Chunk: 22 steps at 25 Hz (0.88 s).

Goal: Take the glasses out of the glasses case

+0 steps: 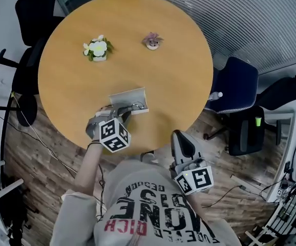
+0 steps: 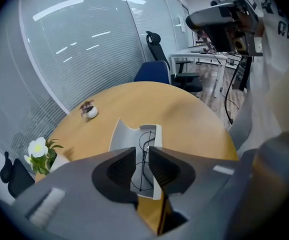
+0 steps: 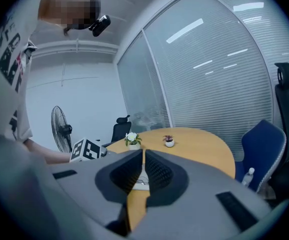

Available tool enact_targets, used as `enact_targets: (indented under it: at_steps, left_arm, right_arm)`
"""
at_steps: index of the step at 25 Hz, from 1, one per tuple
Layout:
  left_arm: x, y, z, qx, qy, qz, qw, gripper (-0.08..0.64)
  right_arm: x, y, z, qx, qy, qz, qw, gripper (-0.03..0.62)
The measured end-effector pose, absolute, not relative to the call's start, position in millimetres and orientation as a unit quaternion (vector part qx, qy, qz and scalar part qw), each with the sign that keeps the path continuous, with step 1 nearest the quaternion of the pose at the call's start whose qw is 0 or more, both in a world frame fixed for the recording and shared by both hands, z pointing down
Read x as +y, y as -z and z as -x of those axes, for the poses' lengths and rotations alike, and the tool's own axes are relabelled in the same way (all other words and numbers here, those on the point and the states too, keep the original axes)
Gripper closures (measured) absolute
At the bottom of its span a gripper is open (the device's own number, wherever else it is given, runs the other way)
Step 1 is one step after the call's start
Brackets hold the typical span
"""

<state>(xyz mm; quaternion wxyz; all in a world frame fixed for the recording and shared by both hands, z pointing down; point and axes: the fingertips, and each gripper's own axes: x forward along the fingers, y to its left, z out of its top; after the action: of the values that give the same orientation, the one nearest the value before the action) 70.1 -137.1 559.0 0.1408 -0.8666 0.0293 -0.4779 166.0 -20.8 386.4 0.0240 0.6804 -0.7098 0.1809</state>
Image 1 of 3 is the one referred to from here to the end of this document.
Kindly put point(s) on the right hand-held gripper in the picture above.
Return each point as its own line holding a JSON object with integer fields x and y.
{"x": 201, "y": 178}

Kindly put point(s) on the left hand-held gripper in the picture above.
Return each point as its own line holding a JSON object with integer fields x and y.
{"x": 113, "y": 134}

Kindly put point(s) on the white glasses case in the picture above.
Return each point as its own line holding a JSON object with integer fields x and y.
{"x": 130, "y": 95}

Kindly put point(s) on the person's right forearm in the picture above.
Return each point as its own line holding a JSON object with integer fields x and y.
{"x": 195, "y": 205}

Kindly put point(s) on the person's left forearm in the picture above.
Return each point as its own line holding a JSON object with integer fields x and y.
{"x": 86, "y": 170}

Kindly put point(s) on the clear water bottle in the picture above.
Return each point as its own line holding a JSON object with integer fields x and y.
{"x": 215, "y": 96}

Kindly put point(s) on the black office chair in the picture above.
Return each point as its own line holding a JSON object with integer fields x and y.
{"x": 248, "y": 134}
{"x": 35, "y": 22}

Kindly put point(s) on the white flower potted plant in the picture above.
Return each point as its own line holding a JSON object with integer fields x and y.
{"x": 98, "y": 47}

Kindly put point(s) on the grey printed shirt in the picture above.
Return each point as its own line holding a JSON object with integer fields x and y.
{"x": 150, "y": 214}

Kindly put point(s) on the small pink potted plant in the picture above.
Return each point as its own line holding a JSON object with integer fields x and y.
{"x": 152, "y": 41}

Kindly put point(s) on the green cup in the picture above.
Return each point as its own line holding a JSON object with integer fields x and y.
{"x": 258, "y": 121}

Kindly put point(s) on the blue chair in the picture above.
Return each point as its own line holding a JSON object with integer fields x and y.
{"x": 236, "y": 83}

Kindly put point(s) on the white desk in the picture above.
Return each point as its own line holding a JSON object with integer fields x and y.
{"x": 291, "y": 137}

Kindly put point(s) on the grey spare gripper device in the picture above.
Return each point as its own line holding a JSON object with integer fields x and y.
{"x": 288, "y": 195}

